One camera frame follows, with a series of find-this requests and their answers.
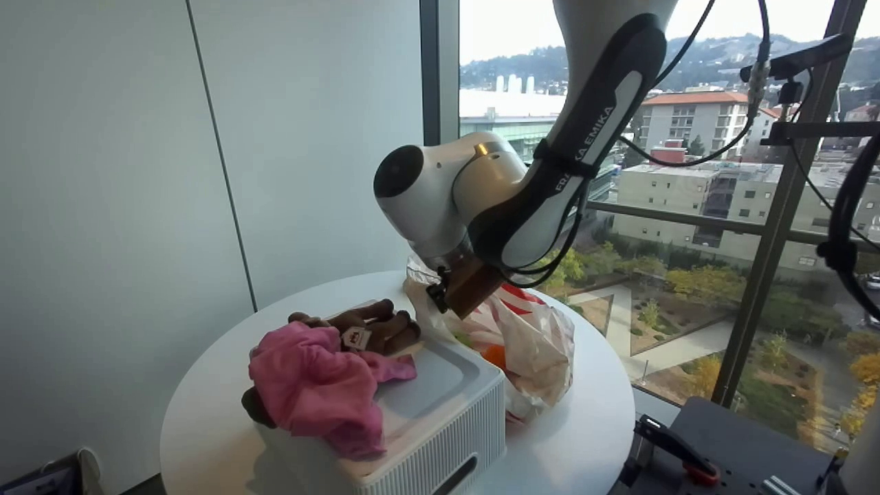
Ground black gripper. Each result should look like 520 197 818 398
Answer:
424 262 465 317

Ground brown plush mushroom toy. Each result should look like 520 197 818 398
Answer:
285 296 425 358

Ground pink cloth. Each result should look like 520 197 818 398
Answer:
245 320 419 463

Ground white plastic basket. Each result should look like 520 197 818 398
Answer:
248 327 512 495

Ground white paper toy tag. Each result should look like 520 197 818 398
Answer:
340 324 374 356

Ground white plastic bag red rings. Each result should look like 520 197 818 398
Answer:
400 262 576 427

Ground dark window transom bar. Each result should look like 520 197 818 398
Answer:
584 197 880 255

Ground black device with red clamp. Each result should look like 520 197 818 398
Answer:
609 397 850 495

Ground grey window mullion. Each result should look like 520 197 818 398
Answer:
708 0 868 406

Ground white dark floor object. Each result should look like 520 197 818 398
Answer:
0 442 105 495

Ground golden brown wrist camera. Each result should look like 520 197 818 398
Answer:
446 251 512 323

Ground grey window frame post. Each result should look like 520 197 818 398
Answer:
418 0 462 148

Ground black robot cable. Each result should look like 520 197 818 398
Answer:
619 0 776 170

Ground thick black cable loop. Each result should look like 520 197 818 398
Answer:
822 127 880 324

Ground black mount bar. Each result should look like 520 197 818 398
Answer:
767 115 880 148

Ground black camera on mount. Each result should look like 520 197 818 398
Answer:
737 32 846 104

